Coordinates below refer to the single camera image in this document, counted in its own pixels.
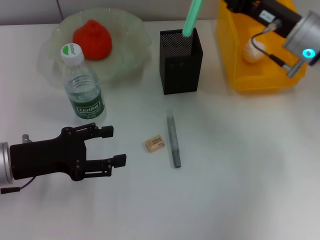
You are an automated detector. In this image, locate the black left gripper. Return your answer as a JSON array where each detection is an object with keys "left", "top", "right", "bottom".
[{"left": 9, "top": 122, "right": 127, "bottom": 182}]

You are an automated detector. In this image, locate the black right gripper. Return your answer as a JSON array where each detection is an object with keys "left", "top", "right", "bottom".
[{"left": 222, "top": 0, "right": 302, "bottom": 39}]

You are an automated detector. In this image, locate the white paper ball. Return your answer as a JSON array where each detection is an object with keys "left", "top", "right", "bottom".
[{"left": 241, "top": 39, "right": 267, "bottom": 64}]

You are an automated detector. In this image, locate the clear green-label water bottle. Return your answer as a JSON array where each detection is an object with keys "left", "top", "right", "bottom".
[{"left": 59, "top": 42, "right": 107, "bottom": 121}]

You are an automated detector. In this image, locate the grey marker pen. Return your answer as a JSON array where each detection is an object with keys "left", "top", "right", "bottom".
[{"left": 165, "top": 113, "right": 182, "bottom": 169}]

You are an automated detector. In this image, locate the green plastic pen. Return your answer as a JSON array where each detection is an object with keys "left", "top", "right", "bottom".
[{"left": 181, "top": 0, "right": 204, "bottom": 38}]

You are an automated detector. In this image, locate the small tan eraser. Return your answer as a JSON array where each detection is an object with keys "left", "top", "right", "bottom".
[{"left": 144, "top": 134, "right": 167, "bottom": 153}]

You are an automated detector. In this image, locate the black mesh pen holder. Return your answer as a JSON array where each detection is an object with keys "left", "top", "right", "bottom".
[{"left": 159, "top": 27, "right": 204, "bottom": 96}]

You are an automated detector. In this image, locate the clear glass fruit plate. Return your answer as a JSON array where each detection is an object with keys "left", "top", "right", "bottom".
[{"left": 46, "top": 7, "right": 153, "bottom": 84}]

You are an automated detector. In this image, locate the red-orange fruit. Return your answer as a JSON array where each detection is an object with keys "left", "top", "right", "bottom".
[{"left": 72, "top": 19, "right": 113, "bottom": 61}]

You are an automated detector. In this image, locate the yellow plastic bin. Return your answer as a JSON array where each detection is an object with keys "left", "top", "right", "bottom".
[{"left": 216, "top": 0, "right": 309, "bottom": 93}]

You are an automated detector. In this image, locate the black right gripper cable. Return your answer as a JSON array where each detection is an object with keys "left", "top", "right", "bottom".
[{"left": 249, "top": 21, "right": 292, "bottom": 71}]

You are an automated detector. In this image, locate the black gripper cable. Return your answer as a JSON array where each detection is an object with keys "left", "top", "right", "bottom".
[
  {"left": 0, "top": 175, "right": 36, "bottom": 196},
  {"left": 249, "top": 21, "right": 292, "bottom": 71}
]

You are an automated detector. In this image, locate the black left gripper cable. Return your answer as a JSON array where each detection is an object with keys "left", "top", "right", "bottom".
[{"left": 0, "top": 175, "right": 36, "bottom": 196}]

